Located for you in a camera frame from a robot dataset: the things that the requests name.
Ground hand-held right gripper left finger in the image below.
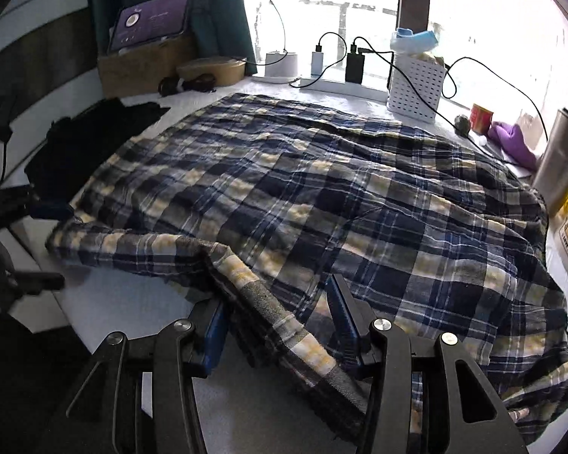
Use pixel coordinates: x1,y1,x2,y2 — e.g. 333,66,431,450
42,300,230,454

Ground purple flat box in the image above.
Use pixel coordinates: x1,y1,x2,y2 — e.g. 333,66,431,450
106,0,192,55

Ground steel tumbler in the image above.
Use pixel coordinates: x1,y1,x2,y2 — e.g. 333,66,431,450
532,108,568,218

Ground black charger cable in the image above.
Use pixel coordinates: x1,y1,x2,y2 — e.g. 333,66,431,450
299,32,348,88
350,35,457,119
442,56,550,145

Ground balcony railing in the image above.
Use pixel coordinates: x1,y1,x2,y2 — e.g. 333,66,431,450
299,0,399,34

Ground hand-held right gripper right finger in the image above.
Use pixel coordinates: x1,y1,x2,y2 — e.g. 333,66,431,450
326,274,533,454

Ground blue and white plastic bag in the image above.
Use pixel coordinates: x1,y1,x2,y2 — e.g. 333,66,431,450
390,28,441,55

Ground white perforated basket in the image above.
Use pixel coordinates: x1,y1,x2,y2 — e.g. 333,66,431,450
387,50,448,121

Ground purple cloth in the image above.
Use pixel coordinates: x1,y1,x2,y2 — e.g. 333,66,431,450
487,122,540,171

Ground cardboard box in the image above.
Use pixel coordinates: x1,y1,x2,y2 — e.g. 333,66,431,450
97,33,200,98

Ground white power strip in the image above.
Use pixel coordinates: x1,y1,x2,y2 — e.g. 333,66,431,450
291,73,391,102

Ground blue plaid pants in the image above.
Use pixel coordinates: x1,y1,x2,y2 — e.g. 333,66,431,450
45,92,568,440

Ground white desk lamp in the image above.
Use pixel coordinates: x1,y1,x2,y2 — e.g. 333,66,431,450
212,0,304,83

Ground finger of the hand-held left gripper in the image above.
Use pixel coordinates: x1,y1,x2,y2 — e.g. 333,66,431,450
9,184,76,223
0,269,67,294

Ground black cable bundle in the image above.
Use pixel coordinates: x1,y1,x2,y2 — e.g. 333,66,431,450
158,73,217,95

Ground red can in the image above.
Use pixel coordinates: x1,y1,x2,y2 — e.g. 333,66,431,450
470,103,495,134

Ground teal curtain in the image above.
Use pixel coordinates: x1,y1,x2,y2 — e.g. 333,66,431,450
87,0,259,76

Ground black charger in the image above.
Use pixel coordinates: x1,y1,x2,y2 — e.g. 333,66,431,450
345,52,364,84

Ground black cloth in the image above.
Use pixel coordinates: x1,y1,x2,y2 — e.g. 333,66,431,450
23,98,171,199

